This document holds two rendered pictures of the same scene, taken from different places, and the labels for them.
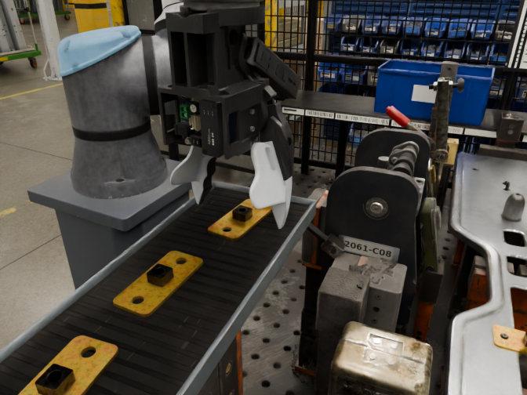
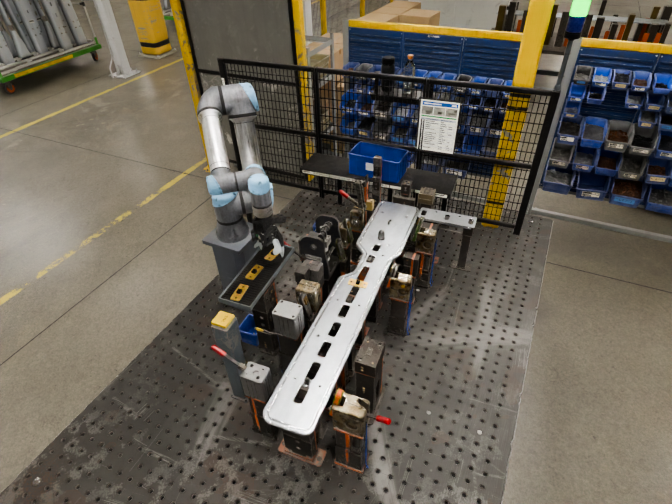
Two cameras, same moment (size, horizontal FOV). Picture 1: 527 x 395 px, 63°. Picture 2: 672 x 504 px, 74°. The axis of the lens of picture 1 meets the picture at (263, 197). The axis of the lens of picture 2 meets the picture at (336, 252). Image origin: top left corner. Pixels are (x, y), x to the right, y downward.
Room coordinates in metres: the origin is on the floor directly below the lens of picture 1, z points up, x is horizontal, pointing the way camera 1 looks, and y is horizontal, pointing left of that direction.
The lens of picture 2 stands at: (-1.03, -0.23, 2.34)
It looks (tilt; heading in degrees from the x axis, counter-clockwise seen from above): 39 degrees down; 0
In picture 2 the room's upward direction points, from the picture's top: 2 degrees counter-clockwise
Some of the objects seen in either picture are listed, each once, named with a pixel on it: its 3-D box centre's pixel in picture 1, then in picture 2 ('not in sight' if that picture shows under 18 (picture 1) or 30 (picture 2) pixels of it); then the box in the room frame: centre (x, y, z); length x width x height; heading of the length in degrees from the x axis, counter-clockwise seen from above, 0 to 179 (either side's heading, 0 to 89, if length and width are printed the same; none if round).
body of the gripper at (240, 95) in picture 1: (220, 80); (264, 227); (0.39, 0.04, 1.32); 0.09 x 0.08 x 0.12; 149
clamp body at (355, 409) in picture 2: not in sight; (352, 432); (-0.23, -0.26, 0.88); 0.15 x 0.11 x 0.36; 67
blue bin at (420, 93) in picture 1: (432, 89); (378, 161); (1.29, -0.50, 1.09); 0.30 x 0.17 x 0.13; 62
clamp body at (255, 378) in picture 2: not in sight; (261, 401); (-0.09, 0.06, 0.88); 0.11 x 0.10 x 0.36; 67
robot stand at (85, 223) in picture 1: (137, 274); (240, 265); (0.65, 0.24, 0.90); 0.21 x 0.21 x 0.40; 63
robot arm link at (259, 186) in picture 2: not in sight; (259, 190); (0.40, 0.03, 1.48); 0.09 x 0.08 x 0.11; 14
